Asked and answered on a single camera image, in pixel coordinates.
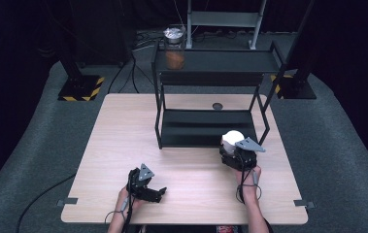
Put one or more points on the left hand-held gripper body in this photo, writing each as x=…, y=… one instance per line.
x=138, y=184

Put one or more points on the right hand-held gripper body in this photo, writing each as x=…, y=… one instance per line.
x=244, y=158

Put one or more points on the white-lidded beige cup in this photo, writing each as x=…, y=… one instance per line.
x=231, y=139

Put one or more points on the black metal two-tier rack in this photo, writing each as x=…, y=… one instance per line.
x=209, y=127

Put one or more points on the glass jar with silver lid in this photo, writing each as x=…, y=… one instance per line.
x=174, y=48

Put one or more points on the person's left hand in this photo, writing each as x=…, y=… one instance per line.
x=126, y=200

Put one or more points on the person's right hand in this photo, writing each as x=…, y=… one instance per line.
x=249, y=181

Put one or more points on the red packet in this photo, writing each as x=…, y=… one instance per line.
x=227, y=229

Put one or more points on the black stand with hazard-striped base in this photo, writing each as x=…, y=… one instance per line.
x=298, y=87
x=79, y=87

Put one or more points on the grey metal stand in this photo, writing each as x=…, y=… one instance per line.
x=225, y=19

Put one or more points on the black cabinet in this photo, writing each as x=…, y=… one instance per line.
x=104, y=32

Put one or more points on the grey table edge bracket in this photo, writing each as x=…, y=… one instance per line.
x=304, y=203
x=67, y=201

